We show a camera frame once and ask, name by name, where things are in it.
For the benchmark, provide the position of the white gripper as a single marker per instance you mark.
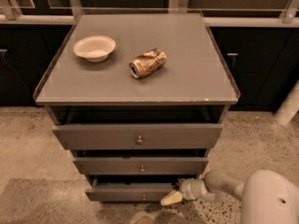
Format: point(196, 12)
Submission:
point(188, 188)

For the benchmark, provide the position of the grey bottom drawer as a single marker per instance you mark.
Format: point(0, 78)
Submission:
point(131, 188)

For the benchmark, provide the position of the grey drawer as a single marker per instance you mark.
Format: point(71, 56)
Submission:
point(141, 165)
point(131, 188)
point(137, 136)

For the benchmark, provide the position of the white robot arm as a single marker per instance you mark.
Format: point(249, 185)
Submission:
point(266, 197)

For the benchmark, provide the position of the grey middle drawer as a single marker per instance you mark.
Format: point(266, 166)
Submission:
point(141, 165)

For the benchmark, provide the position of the grey drawer cabinet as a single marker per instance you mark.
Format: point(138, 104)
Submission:
point(194, 86)

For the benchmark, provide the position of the grey top drawer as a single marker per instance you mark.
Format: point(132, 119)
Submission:
point(137, 136)

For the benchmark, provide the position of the crushed brown soda can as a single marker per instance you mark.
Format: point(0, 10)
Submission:
point(148, 62)

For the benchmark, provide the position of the dark back cabinet row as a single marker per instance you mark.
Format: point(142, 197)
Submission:
point(263, 61)

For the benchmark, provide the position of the white paper bowl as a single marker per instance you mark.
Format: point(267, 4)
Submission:
point(94, 48)

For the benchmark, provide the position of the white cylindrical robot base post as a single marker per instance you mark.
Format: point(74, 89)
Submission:
point(289, 107)

